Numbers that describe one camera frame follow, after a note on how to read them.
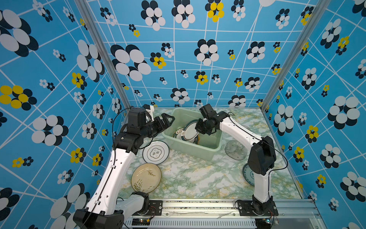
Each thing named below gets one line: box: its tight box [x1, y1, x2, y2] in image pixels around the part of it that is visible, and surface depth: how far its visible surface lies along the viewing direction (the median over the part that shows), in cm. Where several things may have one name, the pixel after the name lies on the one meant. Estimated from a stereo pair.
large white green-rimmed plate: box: [181, 119, 200, 142], surface depth 98 cm
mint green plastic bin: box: [162, 108, 224, 161], surface depth 93 cm
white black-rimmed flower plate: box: [142, 140, 170, 165], surface depth 95 cm
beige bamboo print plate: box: [131, 162, 163, 194], surface depth 84 cm
